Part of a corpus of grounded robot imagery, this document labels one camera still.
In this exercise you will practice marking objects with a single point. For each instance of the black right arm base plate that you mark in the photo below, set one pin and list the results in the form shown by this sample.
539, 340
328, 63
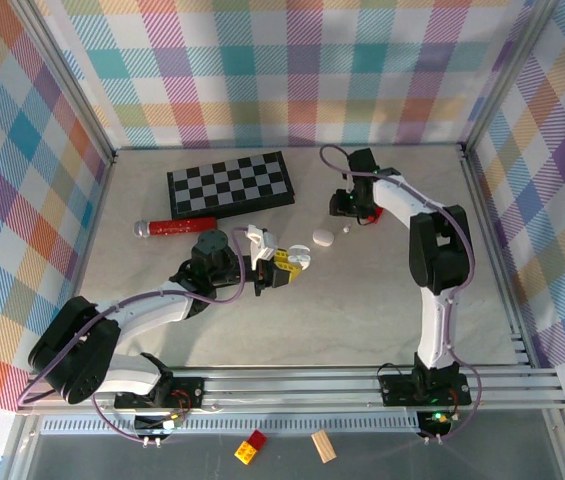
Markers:
397, 392

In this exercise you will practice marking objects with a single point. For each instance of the small red building brick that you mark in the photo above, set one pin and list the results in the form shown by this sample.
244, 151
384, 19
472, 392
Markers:
258, 437

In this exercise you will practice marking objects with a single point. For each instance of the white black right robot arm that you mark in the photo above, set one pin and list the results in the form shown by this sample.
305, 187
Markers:
437, 250

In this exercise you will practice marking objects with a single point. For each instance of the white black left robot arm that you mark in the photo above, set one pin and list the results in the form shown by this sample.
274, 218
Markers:
77, 360

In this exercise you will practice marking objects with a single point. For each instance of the aluminium frame post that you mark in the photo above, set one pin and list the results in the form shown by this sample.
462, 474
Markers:
505, 75
68, 80

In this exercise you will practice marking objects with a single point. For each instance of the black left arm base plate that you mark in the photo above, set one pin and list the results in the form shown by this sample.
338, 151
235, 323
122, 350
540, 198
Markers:
187, 387

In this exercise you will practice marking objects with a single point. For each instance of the white oval earbud case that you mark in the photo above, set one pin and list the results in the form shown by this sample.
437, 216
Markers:
323, 237

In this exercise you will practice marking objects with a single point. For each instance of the black power board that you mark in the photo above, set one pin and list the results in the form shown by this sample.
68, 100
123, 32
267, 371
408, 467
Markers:
159, 424
436, 422

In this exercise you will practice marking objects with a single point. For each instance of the yellow building brick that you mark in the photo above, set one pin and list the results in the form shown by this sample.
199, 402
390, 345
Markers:
245, 452

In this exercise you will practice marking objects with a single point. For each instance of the red glitter toy microphone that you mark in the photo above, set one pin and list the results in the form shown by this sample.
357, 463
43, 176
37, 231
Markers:
177, 227

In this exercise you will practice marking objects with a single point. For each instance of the wooden block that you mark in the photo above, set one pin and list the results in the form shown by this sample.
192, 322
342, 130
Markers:
324, 446

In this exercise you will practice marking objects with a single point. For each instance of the black right power board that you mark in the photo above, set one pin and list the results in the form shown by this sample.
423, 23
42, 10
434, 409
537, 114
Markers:
436, 422

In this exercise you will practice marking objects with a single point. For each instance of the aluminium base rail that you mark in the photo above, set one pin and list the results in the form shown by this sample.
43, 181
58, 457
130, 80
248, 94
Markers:
287, 387

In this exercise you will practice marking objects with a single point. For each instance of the black grey folding chessboard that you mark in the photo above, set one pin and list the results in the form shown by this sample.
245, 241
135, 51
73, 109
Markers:
232, 182

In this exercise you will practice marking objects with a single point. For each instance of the red toy brick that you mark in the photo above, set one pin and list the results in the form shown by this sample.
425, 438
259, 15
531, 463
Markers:
378, 216

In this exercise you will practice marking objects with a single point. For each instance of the black left power board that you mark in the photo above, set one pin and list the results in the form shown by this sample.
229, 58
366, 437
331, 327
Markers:
159, 424

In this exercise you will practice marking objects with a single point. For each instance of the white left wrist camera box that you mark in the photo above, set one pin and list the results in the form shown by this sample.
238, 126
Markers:
262, 242

